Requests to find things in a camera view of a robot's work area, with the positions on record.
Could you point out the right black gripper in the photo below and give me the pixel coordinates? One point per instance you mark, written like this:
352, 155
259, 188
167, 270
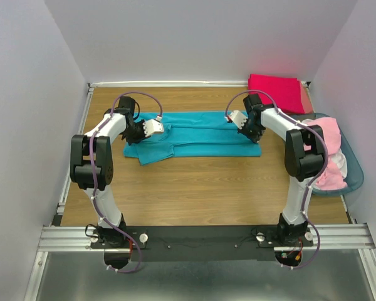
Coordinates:
255, 138

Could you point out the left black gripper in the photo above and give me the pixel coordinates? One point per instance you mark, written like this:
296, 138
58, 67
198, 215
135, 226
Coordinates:
130, 140

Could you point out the teal t shirt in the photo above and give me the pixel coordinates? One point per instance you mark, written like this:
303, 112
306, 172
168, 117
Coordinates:
193, 134

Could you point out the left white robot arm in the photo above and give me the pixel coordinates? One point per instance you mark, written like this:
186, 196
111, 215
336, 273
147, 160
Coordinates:
91, 166

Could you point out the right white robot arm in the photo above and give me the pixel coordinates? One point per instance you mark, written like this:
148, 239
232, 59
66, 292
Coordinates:
306, 158

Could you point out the folded magenta t shirt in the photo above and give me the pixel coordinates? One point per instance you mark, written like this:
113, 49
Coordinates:
286, 92

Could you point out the pink t shirt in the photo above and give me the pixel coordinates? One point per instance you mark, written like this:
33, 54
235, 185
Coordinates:
333, 177

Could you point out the teal plastic basket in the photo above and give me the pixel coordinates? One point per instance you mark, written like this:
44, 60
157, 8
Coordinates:
355, 175

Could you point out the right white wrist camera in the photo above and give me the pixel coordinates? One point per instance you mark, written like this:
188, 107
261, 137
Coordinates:
237, 118

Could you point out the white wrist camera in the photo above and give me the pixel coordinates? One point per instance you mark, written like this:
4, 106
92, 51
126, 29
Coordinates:
152, 127
237, 118

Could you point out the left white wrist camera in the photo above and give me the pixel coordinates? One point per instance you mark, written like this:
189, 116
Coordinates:
152, 127

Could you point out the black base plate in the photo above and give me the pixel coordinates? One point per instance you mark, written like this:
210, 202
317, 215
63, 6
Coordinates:
144, 244

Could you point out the aluminium rail frame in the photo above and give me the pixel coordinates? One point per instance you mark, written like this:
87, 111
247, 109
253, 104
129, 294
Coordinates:
207, 192

